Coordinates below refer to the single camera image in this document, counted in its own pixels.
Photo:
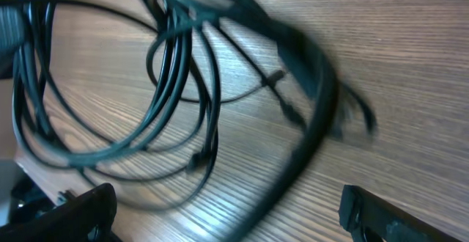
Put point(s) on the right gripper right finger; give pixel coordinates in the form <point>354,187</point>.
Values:
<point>368,217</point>

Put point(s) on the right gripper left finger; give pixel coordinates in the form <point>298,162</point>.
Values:
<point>88,217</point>

